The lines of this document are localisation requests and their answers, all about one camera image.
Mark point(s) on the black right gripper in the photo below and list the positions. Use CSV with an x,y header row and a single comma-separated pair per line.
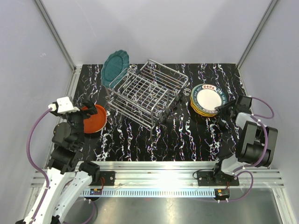
x,y
222,108

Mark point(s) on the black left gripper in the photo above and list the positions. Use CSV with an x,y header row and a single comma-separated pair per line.
x,y
92,110

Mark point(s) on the white plate green rim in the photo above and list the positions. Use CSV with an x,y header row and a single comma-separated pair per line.
x,y
209,89

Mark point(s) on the teal scalloped plate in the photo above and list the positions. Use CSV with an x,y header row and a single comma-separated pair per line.
x,y
114,68

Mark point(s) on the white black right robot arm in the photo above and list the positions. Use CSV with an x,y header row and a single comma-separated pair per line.
x,y
256,145

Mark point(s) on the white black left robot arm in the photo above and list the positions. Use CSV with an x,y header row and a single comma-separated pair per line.
x,y
65,177

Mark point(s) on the orange round plastic plate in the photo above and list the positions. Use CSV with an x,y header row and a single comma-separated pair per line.
x,y
96,122

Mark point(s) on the left small circuit board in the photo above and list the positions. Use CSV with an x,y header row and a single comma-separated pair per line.
x,y
95,192

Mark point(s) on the small circuit board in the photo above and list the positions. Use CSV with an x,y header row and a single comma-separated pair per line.
x,y
95,192
223,193

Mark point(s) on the right small circuit board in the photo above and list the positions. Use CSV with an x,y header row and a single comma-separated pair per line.
x,y
223,193

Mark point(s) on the aluminium frame rail left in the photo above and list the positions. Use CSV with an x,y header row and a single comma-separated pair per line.
x,y
75,69

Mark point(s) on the silver wire dish rack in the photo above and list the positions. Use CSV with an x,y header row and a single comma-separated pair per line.
x,y
146,95

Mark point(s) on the aluminium front mounting rail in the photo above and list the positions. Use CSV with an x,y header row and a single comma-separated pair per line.
x,y
171,179

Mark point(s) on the aluminium frame post right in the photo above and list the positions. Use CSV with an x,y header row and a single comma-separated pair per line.
x,y
261,25

